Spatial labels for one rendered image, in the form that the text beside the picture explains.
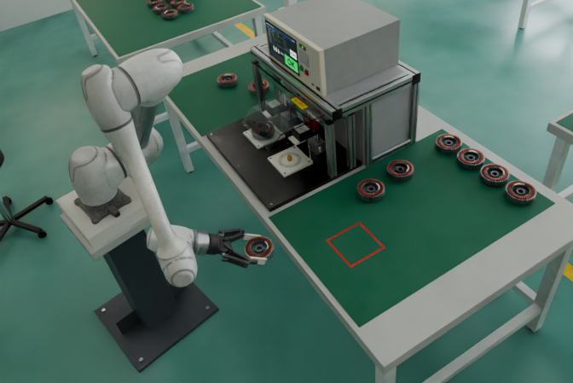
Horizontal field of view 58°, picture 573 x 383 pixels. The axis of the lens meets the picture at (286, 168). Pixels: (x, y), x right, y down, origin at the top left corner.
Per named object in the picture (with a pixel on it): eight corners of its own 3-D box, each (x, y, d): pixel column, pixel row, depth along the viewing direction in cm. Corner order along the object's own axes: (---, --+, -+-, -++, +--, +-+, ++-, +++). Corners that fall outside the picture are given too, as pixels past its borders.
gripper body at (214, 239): (202, 241, 191) (226, 244, 194) (205, 259, 184) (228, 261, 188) (208, 228, 187) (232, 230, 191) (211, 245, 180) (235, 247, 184)
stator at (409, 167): (384, 181, 217) (384, 174, 214) (388, 164, 225) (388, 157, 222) (412, 183, 214) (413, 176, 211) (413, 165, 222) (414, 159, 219)
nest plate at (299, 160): (284, 177, 222) (284, 175, 222) (267, 159, 233) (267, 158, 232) (313, 163, 227) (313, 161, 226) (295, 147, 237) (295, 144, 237)
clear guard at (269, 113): (269, 152, 199) (268, 140, 195) (241, 124, 215) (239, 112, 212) (338, 120, 210) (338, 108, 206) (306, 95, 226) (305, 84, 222)
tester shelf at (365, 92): (332, 122, 199) (332, 113, 196) (251, 55, 245) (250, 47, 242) (419, 82, 213) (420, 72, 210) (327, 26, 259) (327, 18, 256)
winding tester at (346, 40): (322, 97, 204) (319, 51, 191) (269, 56, 234) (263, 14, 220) (398, 64, 217) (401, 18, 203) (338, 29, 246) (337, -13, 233)
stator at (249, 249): (247, 267, 191) (246, 261, 188) (243, 245, 199) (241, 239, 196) (277, 260, 192) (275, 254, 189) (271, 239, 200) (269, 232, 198)
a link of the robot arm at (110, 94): (109, 134, 150) (147, 113, 157) (80, 78, 141) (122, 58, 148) (92, 127, 160) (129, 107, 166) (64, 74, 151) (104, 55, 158)
